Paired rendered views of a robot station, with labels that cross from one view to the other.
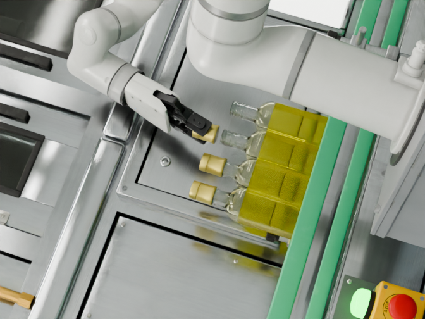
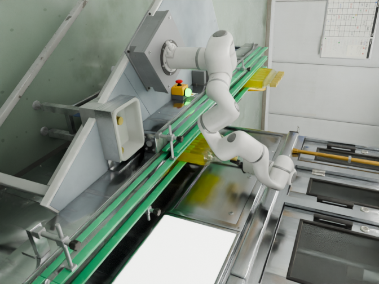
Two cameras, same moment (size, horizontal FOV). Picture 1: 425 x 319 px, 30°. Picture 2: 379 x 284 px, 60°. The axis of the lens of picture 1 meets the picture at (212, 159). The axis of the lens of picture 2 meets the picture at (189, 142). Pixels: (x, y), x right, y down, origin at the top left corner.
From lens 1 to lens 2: 1.93 m
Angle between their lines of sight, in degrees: 80
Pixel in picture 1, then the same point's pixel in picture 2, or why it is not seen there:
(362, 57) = (184, 49)
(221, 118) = (225, 187)
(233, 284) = not seen: hidden behind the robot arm
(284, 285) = (208, 103)
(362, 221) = (182, 107)
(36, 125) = (311, 197)
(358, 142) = (177, 123)
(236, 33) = not seen: hidden behind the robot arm
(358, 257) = (185, 103)
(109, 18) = (277, 161)
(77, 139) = (290, 192)
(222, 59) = not seen: hidden behind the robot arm
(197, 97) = (236, 194)
